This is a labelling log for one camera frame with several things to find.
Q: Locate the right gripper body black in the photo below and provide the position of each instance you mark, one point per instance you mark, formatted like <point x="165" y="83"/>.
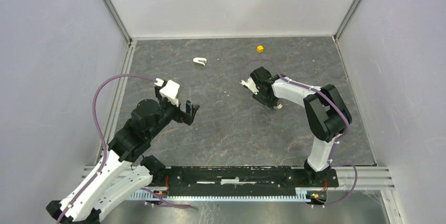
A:
<point x="267" y="101"/>

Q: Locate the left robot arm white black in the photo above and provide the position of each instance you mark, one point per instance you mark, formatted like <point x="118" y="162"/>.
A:
<point x="99" y="193"/>

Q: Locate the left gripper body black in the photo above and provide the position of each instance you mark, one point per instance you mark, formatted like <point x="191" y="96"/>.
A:
<point x="170" y="111"/>

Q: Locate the yellow cube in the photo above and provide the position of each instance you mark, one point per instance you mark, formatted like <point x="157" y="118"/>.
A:
<point x="260" y="49"/>

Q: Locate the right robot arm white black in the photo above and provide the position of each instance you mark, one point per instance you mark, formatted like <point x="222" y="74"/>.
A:
<point x="327" y="114"/>

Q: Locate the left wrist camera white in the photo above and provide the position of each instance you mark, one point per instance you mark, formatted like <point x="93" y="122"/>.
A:
<point x="167" y="89"/>

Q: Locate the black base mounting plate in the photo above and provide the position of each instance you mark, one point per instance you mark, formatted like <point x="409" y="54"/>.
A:
<point x="239" y="180"/>

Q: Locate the aluminium rail frame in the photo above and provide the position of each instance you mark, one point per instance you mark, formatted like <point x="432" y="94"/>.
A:
<point x="363" y="178"/>

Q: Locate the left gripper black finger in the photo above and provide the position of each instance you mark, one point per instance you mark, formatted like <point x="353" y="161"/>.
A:
<point x="186" y="118"/>
<point x="191" y="108"/>

